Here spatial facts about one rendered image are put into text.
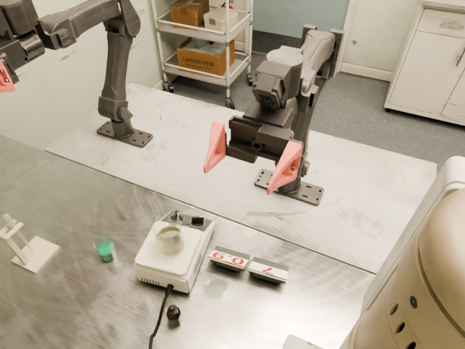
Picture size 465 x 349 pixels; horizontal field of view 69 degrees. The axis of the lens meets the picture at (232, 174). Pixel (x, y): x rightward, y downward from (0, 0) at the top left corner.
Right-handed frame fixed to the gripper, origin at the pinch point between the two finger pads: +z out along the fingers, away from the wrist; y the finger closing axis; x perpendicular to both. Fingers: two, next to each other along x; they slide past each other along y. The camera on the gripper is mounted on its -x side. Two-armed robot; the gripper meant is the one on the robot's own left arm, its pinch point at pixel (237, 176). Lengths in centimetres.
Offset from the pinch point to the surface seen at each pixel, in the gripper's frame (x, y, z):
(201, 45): 95, -129, -212
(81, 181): 40, -58, -14
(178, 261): 31.4, -13.5, 1.1
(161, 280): 35.7, -16.2, 4.8
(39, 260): 39, -48, 12
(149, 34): 80, -160, -185
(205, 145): 41, -32, -44
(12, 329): 40, -41, 26
